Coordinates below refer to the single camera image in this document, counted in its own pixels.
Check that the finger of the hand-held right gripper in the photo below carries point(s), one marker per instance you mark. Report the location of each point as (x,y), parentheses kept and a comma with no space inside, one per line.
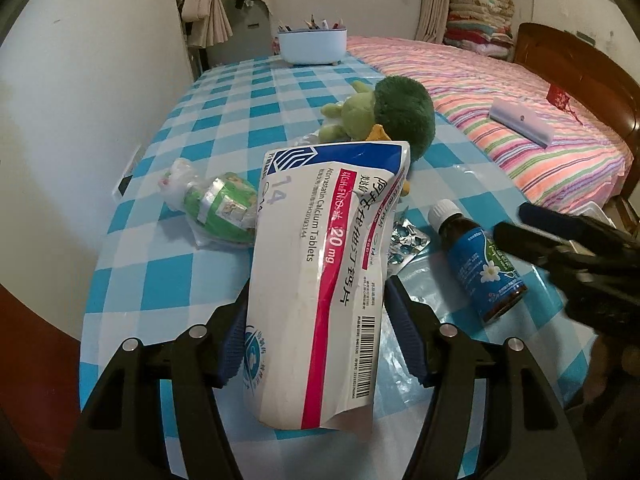
(555,215)
(525,240)

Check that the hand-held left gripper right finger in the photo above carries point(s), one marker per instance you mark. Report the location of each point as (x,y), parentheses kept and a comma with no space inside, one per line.
(405,330)

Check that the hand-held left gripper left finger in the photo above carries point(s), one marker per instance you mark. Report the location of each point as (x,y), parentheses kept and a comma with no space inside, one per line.
(232,355)

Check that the white plastic bin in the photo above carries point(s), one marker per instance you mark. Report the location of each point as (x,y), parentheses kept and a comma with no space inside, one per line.
(597,208)

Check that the brown bottle with blue label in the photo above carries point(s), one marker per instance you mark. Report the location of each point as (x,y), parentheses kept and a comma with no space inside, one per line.
(480,265)

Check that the white pink medicine box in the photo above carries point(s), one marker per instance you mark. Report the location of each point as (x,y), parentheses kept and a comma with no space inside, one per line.
(300,285)

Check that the green plush toy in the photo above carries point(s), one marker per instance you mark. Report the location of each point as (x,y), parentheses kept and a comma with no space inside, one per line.
(400,110)

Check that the bed with striped sheet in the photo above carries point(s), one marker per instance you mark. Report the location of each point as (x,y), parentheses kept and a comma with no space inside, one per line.
(500,160)

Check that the silver blister pack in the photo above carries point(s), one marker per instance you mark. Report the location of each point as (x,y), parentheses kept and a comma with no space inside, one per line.
(405,245)

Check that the pale lavender case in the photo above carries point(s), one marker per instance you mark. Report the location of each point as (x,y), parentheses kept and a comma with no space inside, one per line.
(520,120)

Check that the red cloth item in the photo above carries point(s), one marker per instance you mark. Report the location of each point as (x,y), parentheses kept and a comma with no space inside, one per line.
(560,96)

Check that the wooden headboard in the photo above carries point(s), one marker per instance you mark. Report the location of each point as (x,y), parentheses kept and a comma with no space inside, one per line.
(575,70)

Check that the plastic bag with green packet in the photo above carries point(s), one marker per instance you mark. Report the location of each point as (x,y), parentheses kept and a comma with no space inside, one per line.
(225,205)

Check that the stack of folded quilts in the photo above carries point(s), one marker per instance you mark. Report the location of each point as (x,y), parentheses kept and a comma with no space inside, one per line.
(480,15)

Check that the pale straight curtain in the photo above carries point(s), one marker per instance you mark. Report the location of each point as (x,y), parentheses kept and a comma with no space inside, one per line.
(432,5)

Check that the blue checkered tablecloth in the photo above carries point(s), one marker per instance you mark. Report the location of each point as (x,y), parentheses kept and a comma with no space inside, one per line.
(210,110)

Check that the white storage box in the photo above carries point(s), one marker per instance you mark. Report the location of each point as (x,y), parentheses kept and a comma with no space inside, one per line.
(312,47)

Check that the bunch of pens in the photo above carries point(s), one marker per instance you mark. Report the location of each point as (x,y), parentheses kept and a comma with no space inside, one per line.
(310,24)

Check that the grey covered appliance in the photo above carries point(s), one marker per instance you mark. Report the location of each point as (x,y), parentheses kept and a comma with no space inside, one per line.
(245,35)

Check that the beige tied curtain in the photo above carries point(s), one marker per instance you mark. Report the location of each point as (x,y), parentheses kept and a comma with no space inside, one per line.
(202,5)

